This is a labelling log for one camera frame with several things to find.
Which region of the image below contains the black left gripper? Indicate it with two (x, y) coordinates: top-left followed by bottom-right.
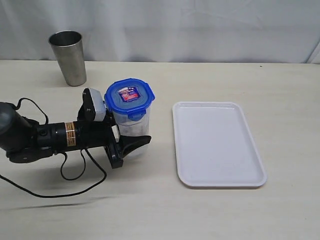
(75, 88), (152, 169)

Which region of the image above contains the clear plastic container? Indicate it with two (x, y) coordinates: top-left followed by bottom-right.
(113, 106), (151, 160)

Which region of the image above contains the blue plastic lid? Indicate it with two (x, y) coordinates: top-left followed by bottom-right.
(104, 78), (155, 125)

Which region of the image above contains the stainless steel cup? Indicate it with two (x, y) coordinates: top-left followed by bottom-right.
(48, 30), (87, 87)

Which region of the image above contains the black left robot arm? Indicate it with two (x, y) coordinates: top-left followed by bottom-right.
(0, 88), (152, 169)

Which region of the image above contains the white plastic tray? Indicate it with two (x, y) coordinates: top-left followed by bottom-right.
(172, 101), (267, 189)

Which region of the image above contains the white backdrop curtain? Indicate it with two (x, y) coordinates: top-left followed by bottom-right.
(0, 0), (320, 64)

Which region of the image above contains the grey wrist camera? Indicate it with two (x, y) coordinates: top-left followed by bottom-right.
(89, 88), (106, 122)

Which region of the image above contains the black cable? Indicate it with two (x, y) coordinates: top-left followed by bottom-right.
(0, 97), (108, 198)

